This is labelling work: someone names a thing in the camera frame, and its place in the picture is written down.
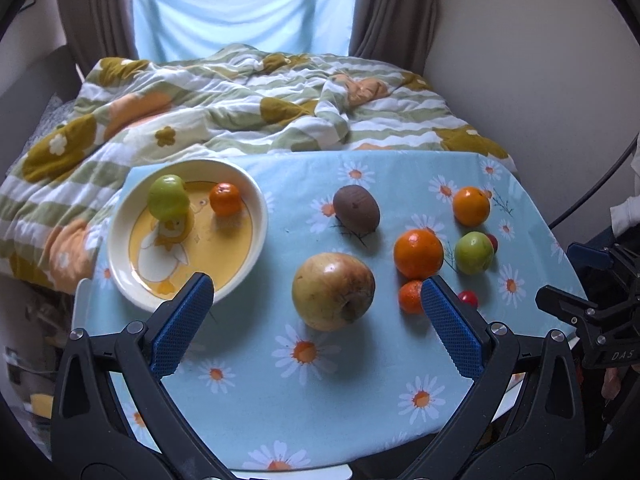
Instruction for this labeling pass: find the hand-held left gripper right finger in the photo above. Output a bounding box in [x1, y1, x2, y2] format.
[400, 275, 588, 480]

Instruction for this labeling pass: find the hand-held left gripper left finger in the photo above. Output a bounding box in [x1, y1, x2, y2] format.
[50, 271, 236, 480]

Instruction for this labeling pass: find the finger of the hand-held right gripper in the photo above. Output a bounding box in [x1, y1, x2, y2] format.
[535, 284, 640, 342]
[566, 241, 640, 306]

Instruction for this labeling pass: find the small tangerine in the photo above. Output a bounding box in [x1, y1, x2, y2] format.
[398, 280, 426, 316]

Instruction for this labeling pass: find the green apple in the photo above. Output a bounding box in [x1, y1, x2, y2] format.
[147, 175, 191, 221]
[454, 231, 495, 276]

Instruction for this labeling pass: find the white bowl with duck print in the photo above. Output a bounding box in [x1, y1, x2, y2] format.
[107, 159, 270, 312]

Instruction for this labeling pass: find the large dark orange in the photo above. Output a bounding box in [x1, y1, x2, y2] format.
[393, 228, 445, 279]

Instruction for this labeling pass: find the light orange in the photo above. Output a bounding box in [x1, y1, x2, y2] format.
[453, 186, 491, 227]

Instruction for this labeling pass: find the large yellow apple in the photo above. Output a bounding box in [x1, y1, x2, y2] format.
[292, 252, 376, 332]

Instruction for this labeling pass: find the medium tangerine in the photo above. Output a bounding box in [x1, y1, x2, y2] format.
[209, 182, 244, 217]

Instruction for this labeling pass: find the brown kiwi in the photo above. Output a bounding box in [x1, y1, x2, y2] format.
[333, 185, 381, 233]

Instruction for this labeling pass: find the person's right hand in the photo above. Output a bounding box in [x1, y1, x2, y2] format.
[602, 367, 626, 402]

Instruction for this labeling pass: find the white garment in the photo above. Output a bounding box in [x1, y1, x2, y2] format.
[609, 199, 640, 237]

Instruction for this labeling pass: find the blue daisy print tablecloth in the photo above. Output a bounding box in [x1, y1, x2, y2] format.
[75, 149, 588, 471]

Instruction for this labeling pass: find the green striped flower blanket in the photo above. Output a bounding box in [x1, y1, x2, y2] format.
[0, 42, 518, 291]

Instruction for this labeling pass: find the grey patterned bed sheet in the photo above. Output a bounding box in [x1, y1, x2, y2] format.
[27, 95, 81, 148]

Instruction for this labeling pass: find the brown curtain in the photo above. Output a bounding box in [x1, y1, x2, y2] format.
[349, 0, 441, 76]
[55, 0, 141, 73]

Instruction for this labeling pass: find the light blue curtain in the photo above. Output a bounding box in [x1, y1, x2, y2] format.
[131, 0, 358, 63]

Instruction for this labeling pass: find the black cable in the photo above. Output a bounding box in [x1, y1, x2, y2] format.
[547, 132, 640, 227]

